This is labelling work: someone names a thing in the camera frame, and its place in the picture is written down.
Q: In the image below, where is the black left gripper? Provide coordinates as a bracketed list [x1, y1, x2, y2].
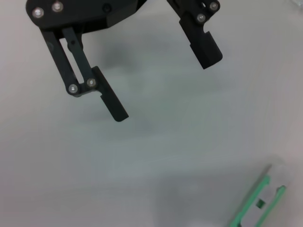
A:
[25, 0, 149, 34]

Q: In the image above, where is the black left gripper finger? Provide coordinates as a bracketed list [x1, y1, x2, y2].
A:
[41, 26, 130, 123]
[167, 0, 223, 70]

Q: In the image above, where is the green utility knife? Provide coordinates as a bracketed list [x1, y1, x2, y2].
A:
[227, 163, 288, 227]

